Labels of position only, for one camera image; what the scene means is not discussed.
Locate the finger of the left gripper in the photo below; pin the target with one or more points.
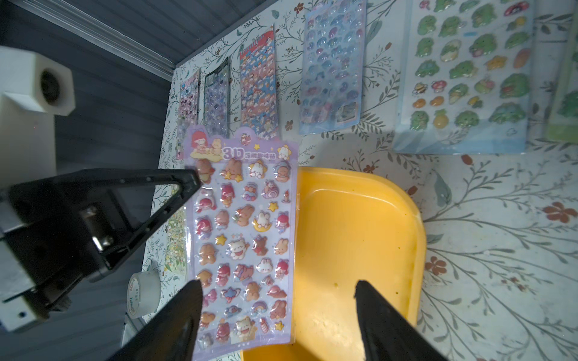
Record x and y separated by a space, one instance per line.
120 209

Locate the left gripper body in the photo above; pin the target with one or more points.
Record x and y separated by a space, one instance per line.
44 259

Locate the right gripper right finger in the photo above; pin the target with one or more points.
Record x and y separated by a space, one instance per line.
385 333

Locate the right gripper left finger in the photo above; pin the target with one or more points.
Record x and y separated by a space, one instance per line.
172 333

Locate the green yellow animal sticker sheet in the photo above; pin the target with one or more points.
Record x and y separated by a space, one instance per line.
175 255

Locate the yellow storage tray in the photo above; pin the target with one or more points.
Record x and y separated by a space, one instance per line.
351 226

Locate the purple 3D character sticker sheet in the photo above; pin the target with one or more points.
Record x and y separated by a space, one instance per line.
240 228

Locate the pink cat sticker sheet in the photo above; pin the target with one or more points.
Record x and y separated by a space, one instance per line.
188 110

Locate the purple sticker sheet black border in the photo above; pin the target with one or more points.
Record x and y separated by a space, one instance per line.
216 100

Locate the pale blue jewel sticker sheet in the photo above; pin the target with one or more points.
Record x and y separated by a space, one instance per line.
333 61

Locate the green dinosaur sticker sheet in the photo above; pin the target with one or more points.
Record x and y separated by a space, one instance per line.
466 77

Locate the white tape roll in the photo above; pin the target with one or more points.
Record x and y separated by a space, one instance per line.
143 294

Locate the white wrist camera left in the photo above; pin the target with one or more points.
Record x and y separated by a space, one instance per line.
34 90

